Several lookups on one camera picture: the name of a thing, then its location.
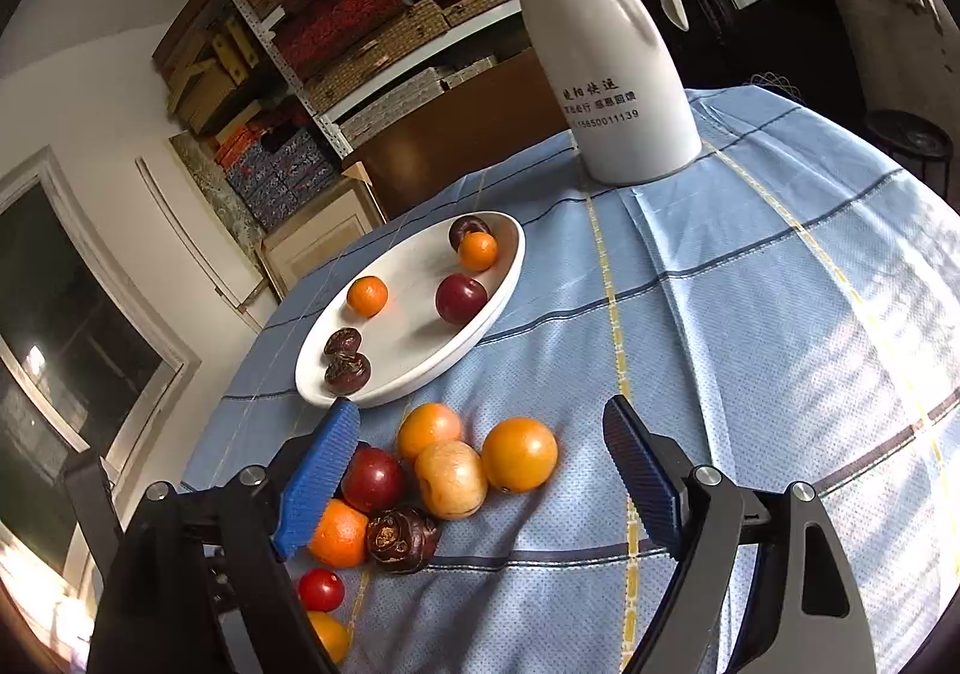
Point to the white ceramic bowl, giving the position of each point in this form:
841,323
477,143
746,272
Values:
405,337

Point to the shelf of stacked boxes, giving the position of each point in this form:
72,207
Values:
375,56

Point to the blue checked tablecloth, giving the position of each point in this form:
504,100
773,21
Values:
750,344

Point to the white moulding strip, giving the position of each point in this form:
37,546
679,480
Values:
187,228

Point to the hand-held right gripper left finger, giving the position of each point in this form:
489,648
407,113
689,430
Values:
322,479

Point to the stack of blue patterned boxes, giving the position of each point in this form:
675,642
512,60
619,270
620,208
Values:
277,175

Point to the tan round fruit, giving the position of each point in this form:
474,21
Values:
450,480

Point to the black round stool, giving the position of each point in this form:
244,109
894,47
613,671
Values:
907,142

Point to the white metal shelf rack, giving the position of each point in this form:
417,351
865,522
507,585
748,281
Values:
285,63

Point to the small orange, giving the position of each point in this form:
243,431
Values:
478,252
330,636
367,295
341,535
427,427

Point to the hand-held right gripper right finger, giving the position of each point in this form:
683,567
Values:
645,479

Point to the red patterned box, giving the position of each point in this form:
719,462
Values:
345,14

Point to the brown wooden board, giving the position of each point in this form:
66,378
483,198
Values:
450,149

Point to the white framed window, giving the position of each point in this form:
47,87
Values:
56,194

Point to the red cherry tomato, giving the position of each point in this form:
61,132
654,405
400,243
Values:
321,589

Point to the orange patterned box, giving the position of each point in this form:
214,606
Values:
240,143

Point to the large orange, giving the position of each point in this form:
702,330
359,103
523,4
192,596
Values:
519,454

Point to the light wooden framed panel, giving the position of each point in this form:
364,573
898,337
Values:
322,232

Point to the marble patterned panel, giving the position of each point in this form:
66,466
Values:
206,183

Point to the dark brown water chestnut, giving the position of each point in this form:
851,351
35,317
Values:
465,227
347,374
342,342
401,539

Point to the white thermos jug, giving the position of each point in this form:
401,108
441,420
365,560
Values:
615,67

